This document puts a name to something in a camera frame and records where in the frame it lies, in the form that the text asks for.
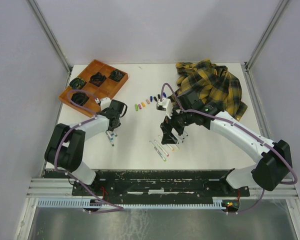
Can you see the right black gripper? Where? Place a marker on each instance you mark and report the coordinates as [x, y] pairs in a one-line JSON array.
[[168, 137]]

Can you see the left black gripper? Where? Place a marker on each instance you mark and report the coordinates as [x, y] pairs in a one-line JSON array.
[[119, 124]]

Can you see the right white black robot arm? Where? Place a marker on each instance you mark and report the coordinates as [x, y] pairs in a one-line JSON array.
[[272, 159]]

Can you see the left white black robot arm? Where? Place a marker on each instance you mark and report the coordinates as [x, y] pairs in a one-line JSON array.
[[66, 145]]

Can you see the dark green cap marker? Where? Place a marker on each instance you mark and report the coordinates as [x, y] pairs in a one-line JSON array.
[[109, 138]]

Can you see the orange compartment tray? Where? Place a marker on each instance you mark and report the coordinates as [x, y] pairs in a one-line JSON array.
[[97, 80]]

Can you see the yellow plaid shirt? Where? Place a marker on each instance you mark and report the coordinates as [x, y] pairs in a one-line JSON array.
[[212, 83]]

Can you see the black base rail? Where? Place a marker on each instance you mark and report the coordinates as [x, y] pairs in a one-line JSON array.
[[164, 186]]

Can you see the white cable duct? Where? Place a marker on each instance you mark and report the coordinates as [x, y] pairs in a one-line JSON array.
[[86, 203]]

